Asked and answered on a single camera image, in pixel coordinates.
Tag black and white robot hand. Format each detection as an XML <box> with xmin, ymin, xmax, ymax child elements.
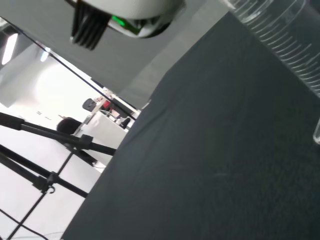
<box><xmin>65</xmin><ymin>0</ymin><xmax>186</xmax><ymax>51</ymax></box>

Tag black office chair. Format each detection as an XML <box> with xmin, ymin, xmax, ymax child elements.
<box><xmin>82</xmin><ymin>98</ymin><xmax>97</xmax><ymax>112</ymax></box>

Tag white cabinet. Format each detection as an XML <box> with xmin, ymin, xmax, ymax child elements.
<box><xmin>79</xmin><ymin>109</ymin><xmax>134</xmax><ymax>152</ymax></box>

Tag person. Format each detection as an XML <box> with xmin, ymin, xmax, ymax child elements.
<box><xmin>56</xmin><ymin>117</ymin><xmax>84</xmax><ymax>137</ymax></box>

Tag black scalloped bench cloth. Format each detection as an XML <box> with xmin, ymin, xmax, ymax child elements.
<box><xmin>61</xmin><ymin>11</ymin><xmax>320</xmax><ymax>240</ymax></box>

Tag black tripod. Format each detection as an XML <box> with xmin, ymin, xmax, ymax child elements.
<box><xmin>0</xmin><ymin>111</ymin><xmax>118</xmax><ymax>240</ymax></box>

